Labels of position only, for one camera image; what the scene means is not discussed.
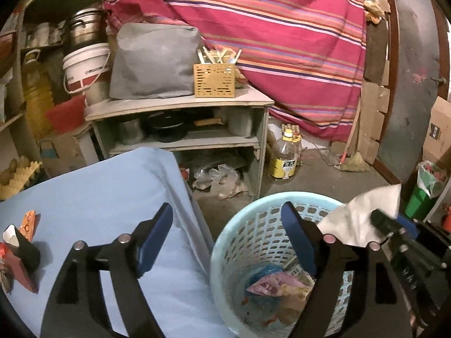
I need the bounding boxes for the clear plastic bags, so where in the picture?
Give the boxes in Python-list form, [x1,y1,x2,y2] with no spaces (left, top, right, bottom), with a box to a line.
[192,164,249,200]

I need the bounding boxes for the small steel pot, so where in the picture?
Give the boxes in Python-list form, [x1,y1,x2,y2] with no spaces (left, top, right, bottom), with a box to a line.
[118,118,146,145]

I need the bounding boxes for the yellow utensil holder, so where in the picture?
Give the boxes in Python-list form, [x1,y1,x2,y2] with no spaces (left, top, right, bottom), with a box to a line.
[193,63,236,98]

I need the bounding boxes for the red plastic basin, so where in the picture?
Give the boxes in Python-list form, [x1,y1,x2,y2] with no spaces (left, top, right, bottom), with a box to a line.
[46,95,87,135]

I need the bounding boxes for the small oil bottle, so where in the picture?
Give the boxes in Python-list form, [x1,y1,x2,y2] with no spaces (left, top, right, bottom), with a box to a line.
[269,129,304,184]

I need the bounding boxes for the brown cardboard carton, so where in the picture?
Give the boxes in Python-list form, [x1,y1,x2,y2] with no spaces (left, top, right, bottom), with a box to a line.
[422,97,451,165]

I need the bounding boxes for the orange wrapper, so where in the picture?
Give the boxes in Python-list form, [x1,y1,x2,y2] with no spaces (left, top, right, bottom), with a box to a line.
[19,210,40,243]

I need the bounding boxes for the red striped cloth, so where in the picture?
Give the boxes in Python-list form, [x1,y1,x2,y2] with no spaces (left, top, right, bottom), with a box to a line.
[100,0,369,142]

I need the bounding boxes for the blue plastic bag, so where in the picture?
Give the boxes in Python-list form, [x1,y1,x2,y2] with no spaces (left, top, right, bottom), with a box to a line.
[251,265,284,284]

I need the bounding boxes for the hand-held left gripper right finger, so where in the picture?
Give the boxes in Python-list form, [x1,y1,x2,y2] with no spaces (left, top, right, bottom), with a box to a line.
[281,201,414,338]

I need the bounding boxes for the large yellow oil bottle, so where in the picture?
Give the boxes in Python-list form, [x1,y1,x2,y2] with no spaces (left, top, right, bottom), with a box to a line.
[21,50,56,139]

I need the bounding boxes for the cardboard box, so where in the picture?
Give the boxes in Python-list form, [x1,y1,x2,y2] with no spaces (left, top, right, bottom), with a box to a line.
[38,123,100,177]

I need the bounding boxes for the white tissue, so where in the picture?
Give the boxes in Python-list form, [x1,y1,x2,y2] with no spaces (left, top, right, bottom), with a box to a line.
[316,183,403,248]

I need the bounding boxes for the light blue tablecloth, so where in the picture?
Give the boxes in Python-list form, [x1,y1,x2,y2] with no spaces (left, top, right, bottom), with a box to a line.
[0,147,244,338]

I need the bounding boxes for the wooden shelf unit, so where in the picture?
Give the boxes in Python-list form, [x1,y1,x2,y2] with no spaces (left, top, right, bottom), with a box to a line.
[0,0,103,164]

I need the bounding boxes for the green bin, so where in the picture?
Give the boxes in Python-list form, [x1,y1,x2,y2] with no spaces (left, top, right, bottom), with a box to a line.
[404,160,449,219]

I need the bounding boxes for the yellow egg tray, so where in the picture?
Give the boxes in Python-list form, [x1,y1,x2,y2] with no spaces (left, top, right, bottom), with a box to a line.
[0,158,43,202]

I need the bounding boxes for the bunch of wooden utensils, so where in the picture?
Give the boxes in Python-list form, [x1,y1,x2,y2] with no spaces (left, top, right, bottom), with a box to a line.
[196,46,244,66]

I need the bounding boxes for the cardboard wall pieces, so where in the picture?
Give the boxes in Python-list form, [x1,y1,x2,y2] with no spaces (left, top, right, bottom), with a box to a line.
[357,0,394,165]

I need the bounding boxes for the row of jars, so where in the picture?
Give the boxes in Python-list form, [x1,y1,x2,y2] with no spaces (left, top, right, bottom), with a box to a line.
[24,21,66,48]

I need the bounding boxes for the grey fabric bag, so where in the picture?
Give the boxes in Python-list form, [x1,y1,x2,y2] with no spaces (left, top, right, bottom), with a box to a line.
[109,23,204,100]

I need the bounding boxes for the steel cooking pot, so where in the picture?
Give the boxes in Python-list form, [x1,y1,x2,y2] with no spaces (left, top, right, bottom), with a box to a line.
[64,8,108,52]

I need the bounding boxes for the straw broom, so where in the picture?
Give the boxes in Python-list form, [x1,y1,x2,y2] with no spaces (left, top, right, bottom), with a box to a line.
[339,109,371,173]

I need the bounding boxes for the white plastic bucket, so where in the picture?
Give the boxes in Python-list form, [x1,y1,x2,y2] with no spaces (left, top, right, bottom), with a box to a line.
[63,43,112,96]

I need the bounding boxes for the low wooden cabinet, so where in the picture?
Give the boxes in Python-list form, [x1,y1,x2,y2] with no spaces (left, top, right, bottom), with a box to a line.
[85,84,275,198]

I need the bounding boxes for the yellowish snack wrapper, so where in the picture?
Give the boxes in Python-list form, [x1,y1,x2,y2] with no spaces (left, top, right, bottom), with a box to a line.
[278,284,312,325]

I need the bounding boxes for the white container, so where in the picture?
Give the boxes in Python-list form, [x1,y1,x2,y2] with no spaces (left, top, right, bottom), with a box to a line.
[227,107,255,138]

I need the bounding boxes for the black pan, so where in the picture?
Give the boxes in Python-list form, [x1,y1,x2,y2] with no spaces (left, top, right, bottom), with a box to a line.
[145,111,190,143]

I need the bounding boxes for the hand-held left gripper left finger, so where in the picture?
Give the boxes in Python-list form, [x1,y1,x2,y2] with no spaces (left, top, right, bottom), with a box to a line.
[39,202,174,338]

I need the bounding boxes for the silver foil wrapper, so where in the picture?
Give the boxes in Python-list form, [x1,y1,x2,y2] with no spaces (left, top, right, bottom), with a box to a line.
[0,242,15,294]

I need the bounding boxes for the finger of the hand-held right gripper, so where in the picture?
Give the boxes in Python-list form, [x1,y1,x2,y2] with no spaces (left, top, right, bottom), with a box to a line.
[370,209,409,250]
[396,216,422,239]

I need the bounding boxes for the light blue plastic basket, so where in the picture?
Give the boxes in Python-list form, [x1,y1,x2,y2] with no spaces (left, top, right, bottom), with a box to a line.
[210,192,356,338]

